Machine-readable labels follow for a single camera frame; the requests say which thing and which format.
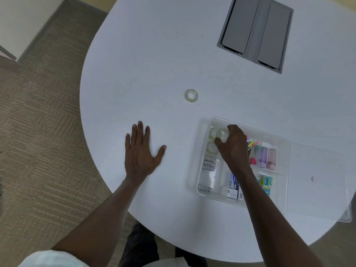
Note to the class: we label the white shirt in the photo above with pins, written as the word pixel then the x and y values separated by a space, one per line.
pixel 41 260

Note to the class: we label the white and blue packet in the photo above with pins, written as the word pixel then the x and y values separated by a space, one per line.
pixel 233 180

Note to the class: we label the clear plastic tray lid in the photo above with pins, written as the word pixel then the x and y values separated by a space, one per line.
pixel 317 191

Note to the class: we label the person's left middle finger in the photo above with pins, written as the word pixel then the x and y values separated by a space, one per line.
pixel 140 134

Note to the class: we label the person's right thumb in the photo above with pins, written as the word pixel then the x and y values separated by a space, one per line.
pixel 218 145

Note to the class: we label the white labelled box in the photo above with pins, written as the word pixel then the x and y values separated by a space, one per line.
pixel 232 194

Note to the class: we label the person's left hand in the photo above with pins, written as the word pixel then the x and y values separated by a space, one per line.
pixel 139 161

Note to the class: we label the person's right hand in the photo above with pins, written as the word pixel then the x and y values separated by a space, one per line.
pixel 236 152

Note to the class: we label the person's left thumb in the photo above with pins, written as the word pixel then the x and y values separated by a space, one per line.
pixel 161 152

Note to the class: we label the small clear labelled box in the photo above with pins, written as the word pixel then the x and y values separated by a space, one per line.
pixel 205 188

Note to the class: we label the person's left little finger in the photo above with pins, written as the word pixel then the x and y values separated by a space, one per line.
pixel 128 143

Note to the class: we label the grey metal bar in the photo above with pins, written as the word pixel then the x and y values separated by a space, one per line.
pixel 7 53

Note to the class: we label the dark trousers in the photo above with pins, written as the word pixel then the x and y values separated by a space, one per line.
pixel 139 244

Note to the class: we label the green and yellow clip boxes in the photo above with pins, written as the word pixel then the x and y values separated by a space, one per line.
pixel 266 182

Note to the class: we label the person's right forearm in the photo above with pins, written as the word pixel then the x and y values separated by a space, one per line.
pixel 272 222

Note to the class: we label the bundle of coloured pens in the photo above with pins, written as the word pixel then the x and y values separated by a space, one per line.
pixel 252 144

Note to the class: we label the white staple box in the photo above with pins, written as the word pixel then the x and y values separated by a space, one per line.
pixel 210 164

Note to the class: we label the person's left forearm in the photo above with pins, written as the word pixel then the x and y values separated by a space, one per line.
pixel 105 211

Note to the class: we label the clear plastic organizer tray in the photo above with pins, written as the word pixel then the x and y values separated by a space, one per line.
pixel 211 177

